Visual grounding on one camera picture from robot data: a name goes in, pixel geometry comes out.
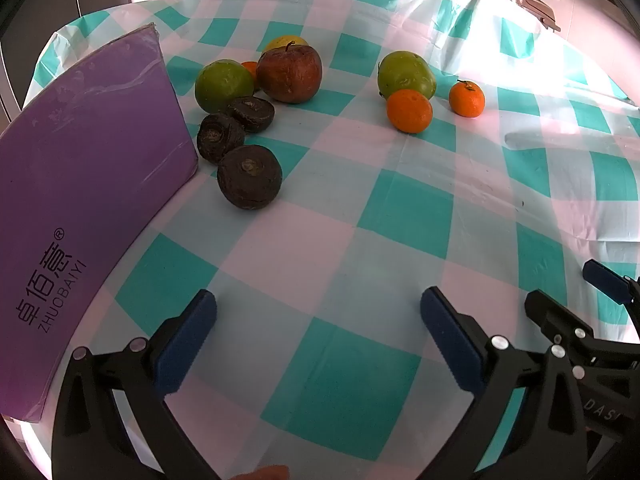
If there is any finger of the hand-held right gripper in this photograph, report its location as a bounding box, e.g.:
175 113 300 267
524 289 597 367
582 259 640 307

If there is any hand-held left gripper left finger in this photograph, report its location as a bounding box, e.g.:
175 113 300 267
52 289 218 480

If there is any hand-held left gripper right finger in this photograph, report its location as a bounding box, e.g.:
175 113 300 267
420 287 586 480

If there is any purple cardboard box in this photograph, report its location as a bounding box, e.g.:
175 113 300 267
0 22 200 423

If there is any orange tangerine with stem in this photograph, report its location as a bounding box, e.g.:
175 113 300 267
448 79 486 119

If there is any green round fruit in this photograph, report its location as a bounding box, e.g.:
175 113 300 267
194 59 256 115
377 50 437 101

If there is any person's left hand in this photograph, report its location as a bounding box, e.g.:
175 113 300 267
234 465 291 480

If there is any teal white checkered tablecloth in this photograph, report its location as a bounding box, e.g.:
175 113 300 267
22 0 640 480

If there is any dark water chestnut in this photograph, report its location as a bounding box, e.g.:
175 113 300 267
196 113 246 164
216 144 283 211
223 96 276 134

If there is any dark red apple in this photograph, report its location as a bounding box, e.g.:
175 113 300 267
256 42 323 105

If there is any grey electric griddle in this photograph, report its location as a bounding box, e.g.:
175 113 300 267
470 0 562 34

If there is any yellow fruit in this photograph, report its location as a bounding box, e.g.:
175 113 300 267
262 35 310 54

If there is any grey metal door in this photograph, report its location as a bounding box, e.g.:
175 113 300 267
0 0 132 111

